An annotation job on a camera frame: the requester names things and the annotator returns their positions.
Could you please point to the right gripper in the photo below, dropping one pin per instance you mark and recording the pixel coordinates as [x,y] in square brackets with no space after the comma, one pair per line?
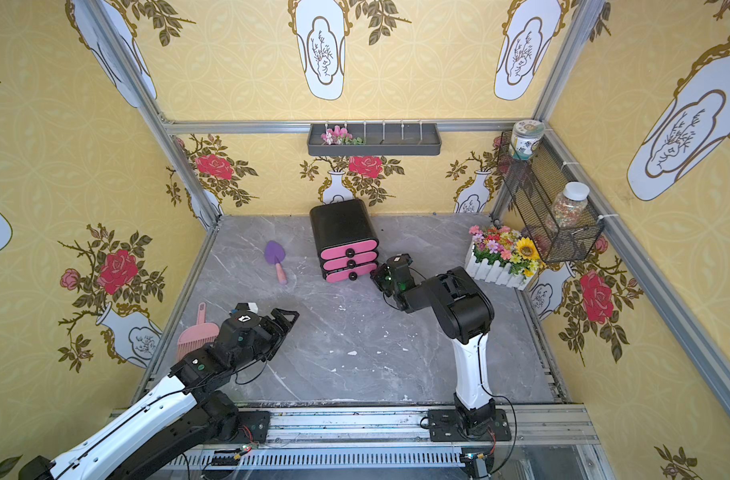
[386,276]

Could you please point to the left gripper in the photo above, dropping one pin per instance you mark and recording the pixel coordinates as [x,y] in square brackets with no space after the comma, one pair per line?
[272,327]

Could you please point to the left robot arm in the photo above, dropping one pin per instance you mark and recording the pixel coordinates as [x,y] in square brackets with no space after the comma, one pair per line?
[186,408]

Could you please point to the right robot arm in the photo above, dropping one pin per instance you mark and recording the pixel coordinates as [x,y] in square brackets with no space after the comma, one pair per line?
[464,314]

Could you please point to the black drawer cabinet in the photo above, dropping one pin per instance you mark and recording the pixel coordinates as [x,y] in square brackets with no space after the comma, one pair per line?
[340,223]

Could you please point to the pink hand broom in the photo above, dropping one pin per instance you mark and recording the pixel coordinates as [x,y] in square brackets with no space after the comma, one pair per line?
[198,335]

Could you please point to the purple pink toy shovel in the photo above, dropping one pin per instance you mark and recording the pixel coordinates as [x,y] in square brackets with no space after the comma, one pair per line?
[274,254]

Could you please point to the flower planter white fence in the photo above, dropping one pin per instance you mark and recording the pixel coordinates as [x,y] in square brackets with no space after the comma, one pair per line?
[502,256]

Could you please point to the small pink flowers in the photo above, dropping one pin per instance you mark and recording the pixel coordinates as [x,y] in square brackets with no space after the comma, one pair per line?
[340,136]

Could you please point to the clear jar white lid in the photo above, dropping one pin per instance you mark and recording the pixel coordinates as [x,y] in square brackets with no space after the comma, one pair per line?
[568,206]

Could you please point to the jar with patterned lid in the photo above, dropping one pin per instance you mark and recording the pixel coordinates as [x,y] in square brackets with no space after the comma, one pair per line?
[525,138]

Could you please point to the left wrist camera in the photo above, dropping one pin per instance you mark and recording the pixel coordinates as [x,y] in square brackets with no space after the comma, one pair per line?
[245,306]

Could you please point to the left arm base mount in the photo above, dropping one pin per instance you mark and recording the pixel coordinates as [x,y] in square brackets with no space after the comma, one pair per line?
[246,427]

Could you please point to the grey wall shelf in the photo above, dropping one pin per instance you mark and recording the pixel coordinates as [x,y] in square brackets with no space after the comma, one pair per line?
[384,138]

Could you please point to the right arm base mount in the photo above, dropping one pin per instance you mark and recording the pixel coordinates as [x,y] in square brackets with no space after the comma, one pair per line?
[447,426]

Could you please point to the black wire basket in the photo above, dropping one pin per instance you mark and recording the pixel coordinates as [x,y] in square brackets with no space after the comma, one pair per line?
[559,234]

